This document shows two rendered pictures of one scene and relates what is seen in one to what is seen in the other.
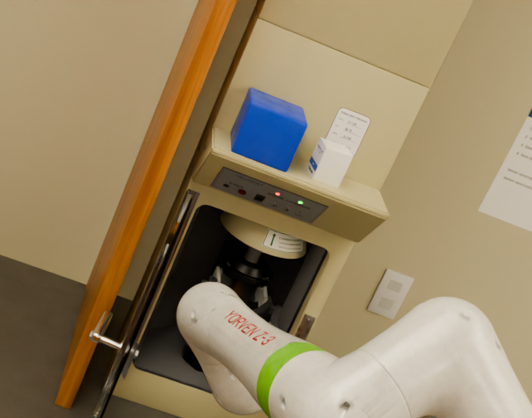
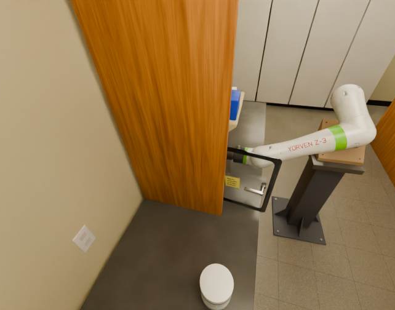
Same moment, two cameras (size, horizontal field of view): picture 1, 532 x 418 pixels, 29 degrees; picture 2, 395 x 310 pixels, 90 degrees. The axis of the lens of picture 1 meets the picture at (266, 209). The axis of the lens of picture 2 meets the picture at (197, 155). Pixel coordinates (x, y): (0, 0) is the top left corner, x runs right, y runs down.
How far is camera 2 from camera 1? 1.61 m
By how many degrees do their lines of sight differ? 56
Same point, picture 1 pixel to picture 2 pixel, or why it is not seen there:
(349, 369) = (367, 122)
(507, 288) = not seen: hidden behind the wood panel
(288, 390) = (359, 140)
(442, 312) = (359, 91)
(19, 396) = (220, 226)
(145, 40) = (99, 130)
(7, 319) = (175, 227)
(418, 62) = not seen: hidden behind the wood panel
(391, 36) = not seen: hidden behind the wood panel
